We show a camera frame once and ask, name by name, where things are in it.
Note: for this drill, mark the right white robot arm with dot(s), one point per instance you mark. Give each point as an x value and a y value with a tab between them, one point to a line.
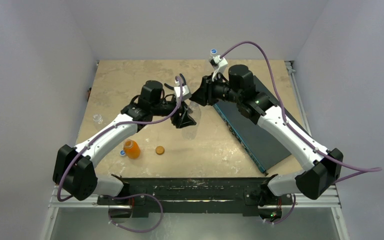
320	166

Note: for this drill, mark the clear plastic bottle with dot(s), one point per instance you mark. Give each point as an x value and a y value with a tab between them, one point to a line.
211	59

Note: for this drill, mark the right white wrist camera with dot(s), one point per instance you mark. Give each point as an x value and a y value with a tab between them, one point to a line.
221	64

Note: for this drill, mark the orange juice bottle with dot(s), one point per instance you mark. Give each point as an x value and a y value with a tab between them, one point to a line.
131	149

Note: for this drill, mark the orange bottle cap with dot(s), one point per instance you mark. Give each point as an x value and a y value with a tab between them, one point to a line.
159	150

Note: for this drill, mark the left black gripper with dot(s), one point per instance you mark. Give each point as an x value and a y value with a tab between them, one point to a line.
181	117

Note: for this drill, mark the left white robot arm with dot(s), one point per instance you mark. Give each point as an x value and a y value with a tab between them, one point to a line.
74	170

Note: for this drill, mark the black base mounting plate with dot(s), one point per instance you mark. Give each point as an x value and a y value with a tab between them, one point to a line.
248	196

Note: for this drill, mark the dark network switch box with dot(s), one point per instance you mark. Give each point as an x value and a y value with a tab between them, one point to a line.
262	148

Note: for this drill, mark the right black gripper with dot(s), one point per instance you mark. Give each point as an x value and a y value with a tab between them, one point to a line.
207	91

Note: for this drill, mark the blue handled pliers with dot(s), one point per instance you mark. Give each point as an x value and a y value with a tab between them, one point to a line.
176	82

